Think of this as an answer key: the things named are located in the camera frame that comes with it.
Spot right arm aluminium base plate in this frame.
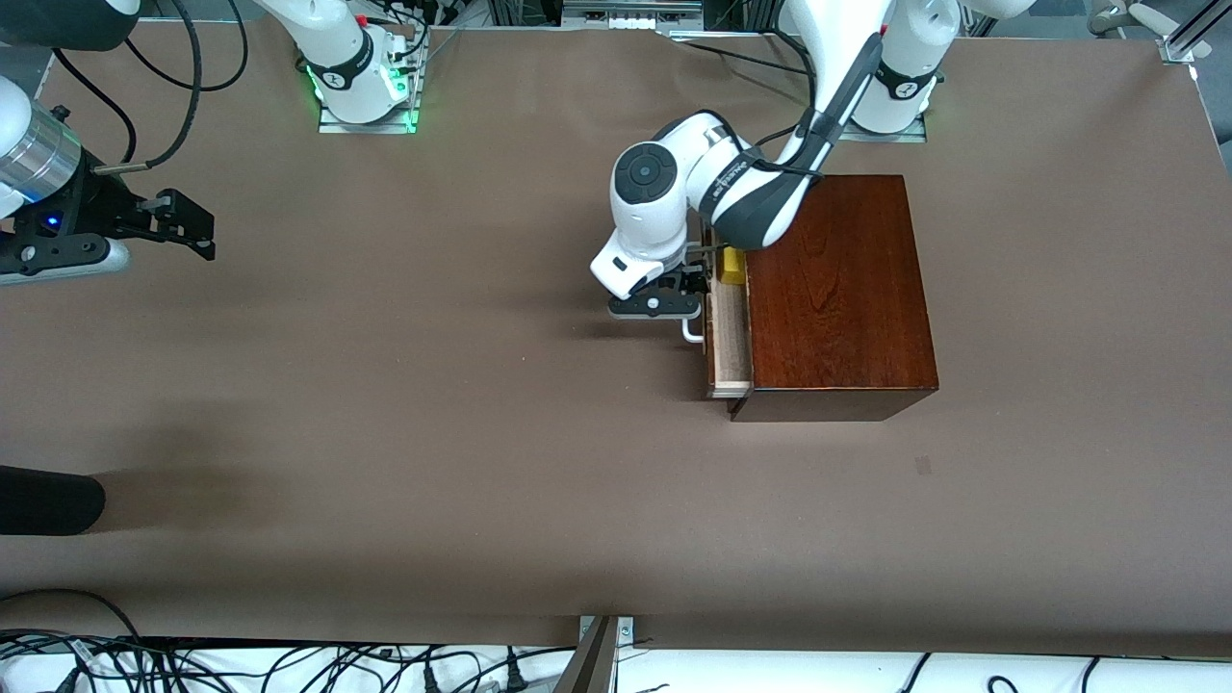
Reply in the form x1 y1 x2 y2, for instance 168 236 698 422
318 29 424 134

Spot light wood drawer with handle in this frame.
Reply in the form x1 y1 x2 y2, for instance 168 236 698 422
681 226 754 399

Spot left arm aluminium base plate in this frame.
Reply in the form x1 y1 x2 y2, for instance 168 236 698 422
837 114 930 143

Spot tangled black cable bundle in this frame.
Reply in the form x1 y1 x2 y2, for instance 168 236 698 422
0 630 578 693

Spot brown paper table cover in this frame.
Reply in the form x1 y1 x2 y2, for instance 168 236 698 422
0 27 1232 648

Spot aluminium profile frame corner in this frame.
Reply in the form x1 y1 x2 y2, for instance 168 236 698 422
1160 0 1232 66

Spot dark wooden drawer cabinet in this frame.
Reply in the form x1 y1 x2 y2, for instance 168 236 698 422
729 174 940 424

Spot grey aluminium profile post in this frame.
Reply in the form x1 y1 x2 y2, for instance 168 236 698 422
551 616 619 693

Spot thin black looping cable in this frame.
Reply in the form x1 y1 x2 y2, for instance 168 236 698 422
0 589 141 641

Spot grey chair base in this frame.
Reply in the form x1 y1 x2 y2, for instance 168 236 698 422
1088 0 1212 38

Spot silver corner bracket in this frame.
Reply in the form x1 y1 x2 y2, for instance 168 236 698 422
577 616 636 648

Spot black ribbed cylinder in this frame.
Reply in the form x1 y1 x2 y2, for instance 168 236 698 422
0 466 107 536

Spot silver power strip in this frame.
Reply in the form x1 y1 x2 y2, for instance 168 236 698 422
561 0 663 30

